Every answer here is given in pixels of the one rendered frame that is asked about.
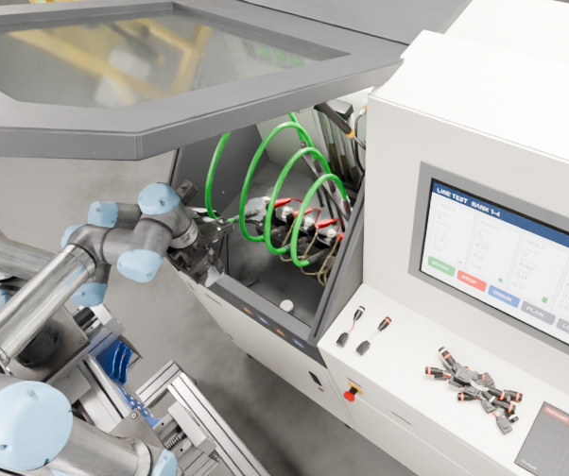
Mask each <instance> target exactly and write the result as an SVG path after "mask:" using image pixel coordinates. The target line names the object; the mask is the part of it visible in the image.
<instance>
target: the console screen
mask: <svg viewBox="0 0 569 476"><path fill-rule="evenodd" d="M407 273H408V274H409V275H411V276H413V277H415V278H417V279H419V280H421V281H424V282H426V283H428V284H430V285H432V286H434V287H436V288H438V289H440V290H441V291H442V292H444V293H446V294H448V295H450V296H452V297H454V298H457V299H459V300H461V301H463V302H465V303H467V304H469V305H471V306H473V307H475V308H476V309H478V310H480V311H482V312H484V313H486V314H488V315H491V316H493V317H495V318H497V319H498V320H500V321H502V322H504V323H506V324H508V325H510V326H511V327H513V328H515V329H517V330H519V331H521V332H524V333H526V334H528V335H530V336H532V337H534V338H536V339H538V340H540V341H542V342H544V343H546V344H547V345H549V346H551V347H552V348H554V349H557V350H559V351H561V352H563V353H565V354H567V355H569V216H568V215H566V214H563V213H561V212H556V211H554V210H551V209H548V208H546V207H544V206H542V205H539V204H536V203H534V202H531V201H529V200H526V199H523V198H521V197H519V196H516V195H512V194H510V193H507V192H504V191H502V190H499V189H496V188H494V187H491V186H490V185H487V184H484V183H482V182H479V181H477V180H474V179H471V178H467V177H464V176H462V175H460V174H458V173H455V172H452V171H450V170H447V169H444V168H442V167H439V166H437V165H435V164H432V163H430V162H427V161H423V160H421V162H420V171H419V178H418V187H417V195H416V204H415V212H414V221H413V230H412V238H411V246H410V254H409V263H408V271H407Z"/></svg>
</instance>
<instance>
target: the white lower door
mask: <svg viewBox="0 0 569 476"><path fill-rule="evenodd" d="M180 273H181V274H182V275H183V277H184V278H185V279H186V283H187V284H188V285H189V286H190V288H191V289H192V290H194V291H195V292H196V293H197V294H198V296H199V297H200V298H201V300H202V301H203V302H204V304H205V305H206V306H207V307H208V309H209V310H210V311H211V312H212V314H213V315H214V316H215V317H216V319H217V320H218V322H219V323H220V324H221V325H222V327H223V328H224V329H225V330H226V332H227V334H228V335H229V336H230V337H231V339H232V340H233V341H234V342H235V343H236V345H238V346H239V347H241V348H242V349H244V350H245V351H247V352H248V353H249V354H251V355H252V356H254V357H255V358H256V359H258V360H259V361H261V362H262V363H263V364H265V365H266V366H268V367H269V368H271V369H272V370H274V371H275V372H276V373H278V374H279V375H281V376H282V377H283V378H285V379H286V380H288V381H289V382H290V383H292V384H294V385H295V386H296V387H298V388H299V389H301V391H302V392H304V393H305V394H307V395H308V396H309V397H311V398H312V399H314V400H315V401H317V402H318V403H320V404H321V405H322V406H324V407H325V408H327V409H328V410H329V411H331V412H332V413H334V414H335V415H336V416H338V417H340V418H341V419H342V420H344V421H345V422H347V423H348V424H349V425H351V426H353V425H352V423H351V421H350V420H349V419H348V417H347V415H346V413H345V411H344V409H343V407H342V405H341V403H340V401H339V399H338V397H337V395H336V392H335V390H334V388H333V386H332V385H331V383H330V381H329V379H328V377H327V375H326V373H325V371H324V369H323V368H322V366H321V365H320V364H318V362H316V361H314V360H313V359H311V358H310V357H308V356H307V355H305V354H304V353H302V352H301V351H299V350H298V349H296V348H294V347H293V346H291V345H290V344H288V343H287V342H286V341H285V340H283V339H282V338H280V337H279V336H277V335H276V334H274V333H273V332H271V331H269V330H268V329H266V328H265V327H263V326H262V325H260V324H259V323H257V322H256V321H254V320H253V319H251V318H250V317H248V316H247V315H245V314H243V313H242V312H240V311H239V310H237V309H236V308H234V307H233V306H232V305H231V304H229V303H228V302H226V301H225V300H223V299H222V298H220V297H218V296H217V295H215V294H214V293H212V292H211V291H209V290H208V289H206V288H205V287H203V286H202V285H200V284H196V283H195V282H194V281H193V280H190V278H189V277H188V276H186V275H185V274H183V273H182V272H181V271H180Z"/></svg>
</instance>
